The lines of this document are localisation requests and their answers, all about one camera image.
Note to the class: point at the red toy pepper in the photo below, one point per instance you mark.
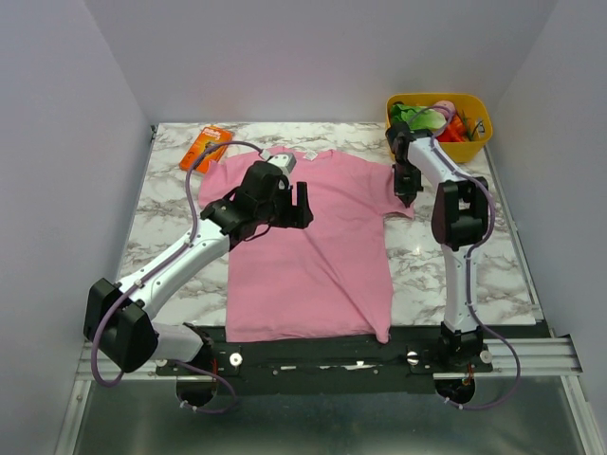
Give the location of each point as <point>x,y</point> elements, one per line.
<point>446,136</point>

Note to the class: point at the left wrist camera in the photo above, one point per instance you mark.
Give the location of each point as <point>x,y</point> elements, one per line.
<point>286,162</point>

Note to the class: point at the pink t-shirt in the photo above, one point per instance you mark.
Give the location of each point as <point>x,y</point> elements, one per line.
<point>330,279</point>

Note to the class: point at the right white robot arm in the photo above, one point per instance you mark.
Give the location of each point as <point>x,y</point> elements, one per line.
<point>461,221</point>

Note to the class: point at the black base frame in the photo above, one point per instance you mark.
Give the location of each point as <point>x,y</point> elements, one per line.
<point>324,351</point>

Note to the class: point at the green toy lettuce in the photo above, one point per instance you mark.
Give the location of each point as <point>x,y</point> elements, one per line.
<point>417,117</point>

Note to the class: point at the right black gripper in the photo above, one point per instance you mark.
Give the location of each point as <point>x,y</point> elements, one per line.
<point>406,175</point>

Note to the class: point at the orange toy carrot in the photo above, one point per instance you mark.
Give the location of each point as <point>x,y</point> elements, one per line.
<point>457,129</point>

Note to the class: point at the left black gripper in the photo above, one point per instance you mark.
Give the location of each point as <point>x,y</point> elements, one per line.
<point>300,215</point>

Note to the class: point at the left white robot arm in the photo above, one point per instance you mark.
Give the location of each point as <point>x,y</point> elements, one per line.
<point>120,317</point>

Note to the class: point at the yellow plastic bin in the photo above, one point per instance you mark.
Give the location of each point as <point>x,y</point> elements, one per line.
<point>469,108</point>

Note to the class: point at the aluminium rail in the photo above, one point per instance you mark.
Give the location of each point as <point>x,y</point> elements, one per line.
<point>537,357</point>

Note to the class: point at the orange razor box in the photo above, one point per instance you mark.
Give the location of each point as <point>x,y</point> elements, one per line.
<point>209,136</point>

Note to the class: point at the pink toy ball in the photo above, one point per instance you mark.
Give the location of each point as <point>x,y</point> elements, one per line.
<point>445,107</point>

